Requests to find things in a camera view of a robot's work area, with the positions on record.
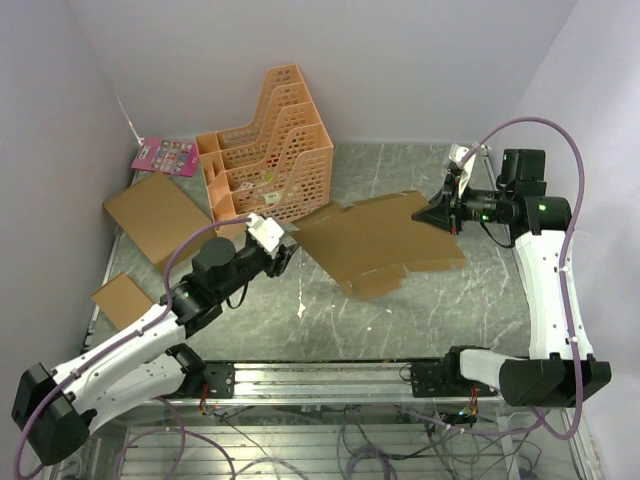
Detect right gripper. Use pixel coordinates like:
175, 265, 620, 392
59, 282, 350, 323
412, 174, 512, 236

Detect brown cardboard box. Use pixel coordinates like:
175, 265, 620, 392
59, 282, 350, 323
293, 190, 466, 300

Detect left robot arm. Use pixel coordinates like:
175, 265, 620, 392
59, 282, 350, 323
11, 236, 299, 466

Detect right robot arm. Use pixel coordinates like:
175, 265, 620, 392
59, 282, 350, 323
412, 145, 612, 408

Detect large folded cardboard box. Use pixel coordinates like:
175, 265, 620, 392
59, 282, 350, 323
104, 173, 211, 273

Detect small folded cardboard box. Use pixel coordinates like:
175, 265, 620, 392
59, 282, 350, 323
92, 273, 153, 330

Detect orange plastic file organizer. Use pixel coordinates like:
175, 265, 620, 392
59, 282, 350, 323
196, 64, 334, 224

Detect pink sticker sheet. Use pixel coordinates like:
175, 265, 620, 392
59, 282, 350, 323
131, 137, 199, 177

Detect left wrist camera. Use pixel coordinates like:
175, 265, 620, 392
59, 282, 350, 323
247, 213, 285, 254

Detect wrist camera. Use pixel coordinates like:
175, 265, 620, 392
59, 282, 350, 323
448, 144, 479, 199
247, 213, 285, 254

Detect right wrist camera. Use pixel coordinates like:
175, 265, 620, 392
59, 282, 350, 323
448, 144, 479, 199

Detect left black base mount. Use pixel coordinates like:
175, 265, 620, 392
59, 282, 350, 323
203, 362, 236, 399

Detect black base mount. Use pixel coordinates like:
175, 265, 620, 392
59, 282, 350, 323
399, 361, 497, 398
203, 362, 236, 399

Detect aluminium mounting rail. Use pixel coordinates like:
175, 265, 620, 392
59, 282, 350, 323
164, 360, 501, 401

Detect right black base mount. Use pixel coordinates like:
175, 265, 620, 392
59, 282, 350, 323
399, 361, 497, 398

